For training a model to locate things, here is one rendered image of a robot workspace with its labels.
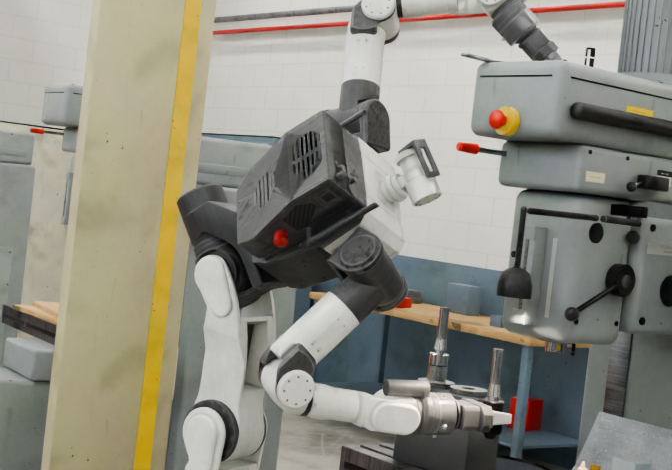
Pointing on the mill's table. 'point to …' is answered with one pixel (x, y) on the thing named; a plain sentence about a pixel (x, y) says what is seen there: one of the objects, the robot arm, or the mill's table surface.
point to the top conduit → (621, 119)
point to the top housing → (533, 103)
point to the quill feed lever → (624, 278)
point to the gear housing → (581, 170)
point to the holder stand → (480, 450)
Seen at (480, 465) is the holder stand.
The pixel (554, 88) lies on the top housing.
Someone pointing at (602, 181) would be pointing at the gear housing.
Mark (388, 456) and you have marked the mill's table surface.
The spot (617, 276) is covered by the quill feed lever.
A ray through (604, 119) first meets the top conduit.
